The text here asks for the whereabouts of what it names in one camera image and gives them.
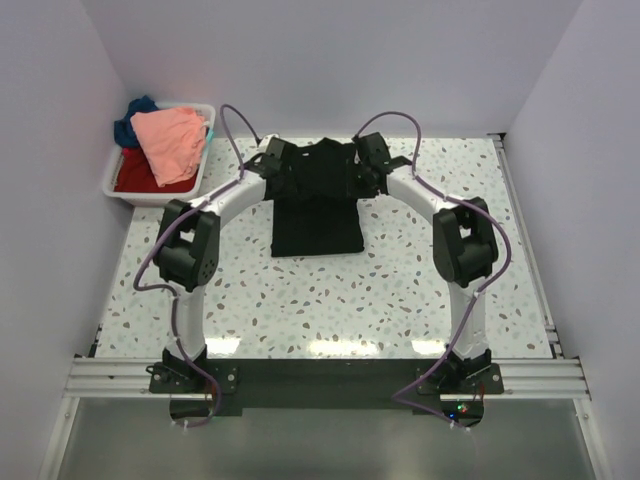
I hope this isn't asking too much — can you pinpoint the black t shirt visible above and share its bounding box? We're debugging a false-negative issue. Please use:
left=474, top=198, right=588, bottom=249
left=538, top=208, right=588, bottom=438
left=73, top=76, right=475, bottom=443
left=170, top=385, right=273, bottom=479
left=271, top=138, right=364, bottom=258

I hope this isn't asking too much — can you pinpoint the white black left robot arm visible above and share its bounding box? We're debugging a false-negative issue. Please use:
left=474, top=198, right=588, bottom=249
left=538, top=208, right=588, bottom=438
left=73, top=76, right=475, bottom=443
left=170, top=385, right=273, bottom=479
left=152, top=136, right=299, bottom=392

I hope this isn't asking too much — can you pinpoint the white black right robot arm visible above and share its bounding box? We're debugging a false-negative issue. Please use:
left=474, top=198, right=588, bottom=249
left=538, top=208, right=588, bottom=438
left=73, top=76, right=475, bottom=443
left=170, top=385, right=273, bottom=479
left=350, top=133, right=499, bottom=393

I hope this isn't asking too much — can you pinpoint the salmon pink t shirt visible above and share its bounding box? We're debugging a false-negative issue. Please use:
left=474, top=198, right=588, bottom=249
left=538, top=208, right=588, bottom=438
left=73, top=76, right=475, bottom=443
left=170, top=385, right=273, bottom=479
left=130, top=107, right=210, bottom=187

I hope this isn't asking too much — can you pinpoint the white plastic laundry basket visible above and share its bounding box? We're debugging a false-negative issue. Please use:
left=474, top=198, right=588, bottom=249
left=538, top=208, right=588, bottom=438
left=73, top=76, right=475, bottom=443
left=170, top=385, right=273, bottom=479
left=103, top=101, right=215, bottom=206

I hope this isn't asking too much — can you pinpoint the red t shirt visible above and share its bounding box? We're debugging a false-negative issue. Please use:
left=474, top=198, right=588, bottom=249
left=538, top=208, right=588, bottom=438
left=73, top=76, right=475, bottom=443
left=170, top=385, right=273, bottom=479
left=114, top=148, right=196, bottom=194

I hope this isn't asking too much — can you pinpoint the blue t shirt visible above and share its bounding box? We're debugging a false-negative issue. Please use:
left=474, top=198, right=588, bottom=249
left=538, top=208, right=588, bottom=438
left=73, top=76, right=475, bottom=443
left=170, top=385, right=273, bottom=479
left=113, top=95, right=159, bottom=148

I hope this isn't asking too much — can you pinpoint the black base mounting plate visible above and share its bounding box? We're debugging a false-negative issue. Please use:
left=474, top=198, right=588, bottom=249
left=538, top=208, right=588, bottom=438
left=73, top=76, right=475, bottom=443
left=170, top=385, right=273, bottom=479
left=146, top=356, right=505, bottom=426

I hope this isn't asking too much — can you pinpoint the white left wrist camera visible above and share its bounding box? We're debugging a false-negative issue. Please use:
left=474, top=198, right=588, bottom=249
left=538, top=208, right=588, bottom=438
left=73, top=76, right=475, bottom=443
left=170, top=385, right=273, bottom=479
left=259, top=133, right=280, bottom=147

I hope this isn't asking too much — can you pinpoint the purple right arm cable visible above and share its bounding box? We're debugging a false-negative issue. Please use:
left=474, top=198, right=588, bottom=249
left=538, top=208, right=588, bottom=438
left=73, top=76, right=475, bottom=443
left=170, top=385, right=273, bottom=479
left=392, top=110, right=514, bottom=420

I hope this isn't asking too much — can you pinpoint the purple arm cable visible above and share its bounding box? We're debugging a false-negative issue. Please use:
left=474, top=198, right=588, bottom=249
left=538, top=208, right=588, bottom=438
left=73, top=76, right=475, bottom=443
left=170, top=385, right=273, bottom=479
left=392, top=110, right=514, bottom=420
left=132, top=103, right=266, bottom=427

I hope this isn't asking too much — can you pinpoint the aluminium right side rail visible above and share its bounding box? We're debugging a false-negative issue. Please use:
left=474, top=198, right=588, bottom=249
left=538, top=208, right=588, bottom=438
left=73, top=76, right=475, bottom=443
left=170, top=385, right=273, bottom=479
left=488, top=133, right=565, bottom=360

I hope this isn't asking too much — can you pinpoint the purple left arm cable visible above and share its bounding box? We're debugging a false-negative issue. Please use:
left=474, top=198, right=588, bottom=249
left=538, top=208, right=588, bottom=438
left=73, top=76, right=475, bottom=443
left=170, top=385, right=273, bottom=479
left=132, top=103, right=266, bottom=427

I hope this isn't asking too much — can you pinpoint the aluminium front rail frame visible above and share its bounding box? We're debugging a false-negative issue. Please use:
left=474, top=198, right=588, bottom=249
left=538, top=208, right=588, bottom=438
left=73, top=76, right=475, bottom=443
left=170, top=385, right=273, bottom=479
left=63, top=358, right=591, bottom=400

